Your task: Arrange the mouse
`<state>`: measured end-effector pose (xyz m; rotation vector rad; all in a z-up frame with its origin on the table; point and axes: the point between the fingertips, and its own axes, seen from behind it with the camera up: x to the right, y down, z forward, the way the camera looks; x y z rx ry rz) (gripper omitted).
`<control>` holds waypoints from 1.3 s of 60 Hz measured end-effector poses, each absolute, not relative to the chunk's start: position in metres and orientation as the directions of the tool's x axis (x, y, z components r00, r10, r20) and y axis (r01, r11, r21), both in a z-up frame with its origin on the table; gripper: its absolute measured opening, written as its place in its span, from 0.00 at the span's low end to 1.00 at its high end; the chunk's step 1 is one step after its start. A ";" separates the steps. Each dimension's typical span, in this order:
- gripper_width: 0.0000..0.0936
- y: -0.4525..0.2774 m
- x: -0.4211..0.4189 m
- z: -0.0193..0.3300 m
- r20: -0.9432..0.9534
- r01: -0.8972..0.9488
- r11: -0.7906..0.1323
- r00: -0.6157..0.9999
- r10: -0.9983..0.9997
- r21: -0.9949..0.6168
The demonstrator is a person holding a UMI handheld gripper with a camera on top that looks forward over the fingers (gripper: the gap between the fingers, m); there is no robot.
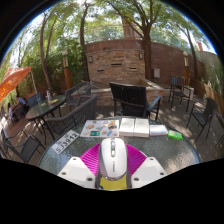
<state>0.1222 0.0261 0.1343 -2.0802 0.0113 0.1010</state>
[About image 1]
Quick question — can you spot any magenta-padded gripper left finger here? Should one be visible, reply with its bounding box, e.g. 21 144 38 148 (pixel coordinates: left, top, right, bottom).
57 143 102 190

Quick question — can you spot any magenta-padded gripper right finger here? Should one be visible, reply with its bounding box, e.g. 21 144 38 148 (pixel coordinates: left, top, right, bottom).
126 143 168 190

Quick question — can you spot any white computer mouse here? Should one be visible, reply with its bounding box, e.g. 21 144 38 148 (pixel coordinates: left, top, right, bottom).
98 137 129 183

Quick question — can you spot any white lettered plate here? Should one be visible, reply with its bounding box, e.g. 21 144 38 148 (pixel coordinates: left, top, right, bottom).
50 129 81 155

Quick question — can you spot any small white box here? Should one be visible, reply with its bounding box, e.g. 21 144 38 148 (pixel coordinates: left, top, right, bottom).
149 124 169 137

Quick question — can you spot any white book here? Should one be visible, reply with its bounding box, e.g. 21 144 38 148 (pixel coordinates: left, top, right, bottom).
118 117 136 137
133 117 150 138

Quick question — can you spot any green packet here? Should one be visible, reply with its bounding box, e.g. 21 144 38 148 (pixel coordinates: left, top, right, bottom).
167 129 184 141

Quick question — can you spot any colourful printed sheet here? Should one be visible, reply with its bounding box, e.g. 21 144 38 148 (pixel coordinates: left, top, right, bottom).
79 119 120 138

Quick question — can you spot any black metal mesh chair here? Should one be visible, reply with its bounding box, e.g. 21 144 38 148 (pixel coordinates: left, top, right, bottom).
186 97 218 144
0 128 46 164
26 92 44 109
168 75 193 113

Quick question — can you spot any grey wicker chair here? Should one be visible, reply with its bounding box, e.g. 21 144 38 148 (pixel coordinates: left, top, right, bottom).
44 94 99 136
64 81 93 108

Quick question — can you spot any dark round patio table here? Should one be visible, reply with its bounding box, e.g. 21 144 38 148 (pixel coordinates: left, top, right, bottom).
25 94 67 134

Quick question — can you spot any black slatted wooden chair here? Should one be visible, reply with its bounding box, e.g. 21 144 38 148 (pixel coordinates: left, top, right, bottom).
109 81 162 122

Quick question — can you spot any person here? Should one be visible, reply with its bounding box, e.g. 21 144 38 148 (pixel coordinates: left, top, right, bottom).
15 95 28 108

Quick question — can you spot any orange canopy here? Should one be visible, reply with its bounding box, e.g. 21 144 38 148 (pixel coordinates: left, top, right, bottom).
0 66 33 103

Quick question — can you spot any large forked tree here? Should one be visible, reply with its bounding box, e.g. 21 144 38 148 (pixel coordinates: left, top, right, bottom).
109 0 168 83

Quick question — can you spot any wooden lamp post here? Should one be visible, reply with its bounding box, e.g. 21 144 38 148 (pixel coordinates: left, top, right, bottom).
182 50 190 86
61 49 72 89

